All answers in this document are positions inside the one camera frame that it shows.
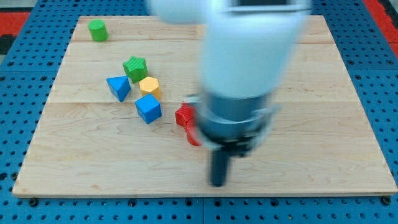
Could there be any light wooden board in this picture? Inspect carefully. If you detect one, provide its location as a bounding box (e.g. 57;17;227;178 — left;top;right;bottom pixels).
12;16;397;198

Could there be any green wooden cylinder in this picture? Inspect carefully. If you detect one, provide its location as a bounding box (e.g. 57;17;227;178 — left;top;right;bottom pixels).
88;19;108;42

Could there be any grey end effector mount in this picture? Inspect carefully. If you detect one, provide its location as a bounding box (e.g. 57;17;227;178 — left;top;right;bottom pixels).
187;91;279;157

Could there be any yellow wooden hexagon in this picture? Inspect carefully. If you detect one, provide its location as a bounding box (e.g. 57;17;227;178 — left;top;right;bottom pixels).
139;77;161;100

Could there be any blue wooden cube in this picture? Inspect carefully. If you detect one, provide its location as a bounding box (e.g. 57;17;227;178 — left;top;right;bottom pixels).
134;94;162;124

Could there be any red wooden block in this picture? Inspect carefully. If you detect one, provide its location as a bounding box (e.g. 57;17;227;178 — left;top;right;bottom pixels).
185;119;202;146

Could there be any green wooden star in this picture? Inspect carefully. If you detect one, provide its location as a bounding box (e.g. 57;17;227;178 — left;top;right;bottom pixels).
123;56;148;83

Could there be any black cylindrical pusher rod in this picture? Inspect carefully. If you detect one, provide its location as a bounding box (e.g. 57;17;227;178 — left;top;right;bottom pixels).
210;147;230;187

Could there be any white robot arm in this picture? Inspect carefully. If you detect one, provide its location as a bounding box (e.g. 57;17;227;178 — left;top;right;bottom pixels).
147;0;312;187

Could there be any red wooden star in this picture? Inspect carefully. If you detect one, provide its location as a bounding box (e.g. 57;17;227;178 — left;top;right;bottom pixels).
175;102;195;128

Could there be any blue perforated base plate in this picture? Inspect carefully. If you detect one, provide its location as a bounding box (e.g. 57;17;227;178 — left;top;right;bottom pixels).
1;1;397;223

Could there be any blue wooden triangle prism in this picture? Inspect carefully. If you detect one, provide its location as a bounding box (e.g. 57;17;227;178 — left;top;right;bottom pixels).
106;76;131;102

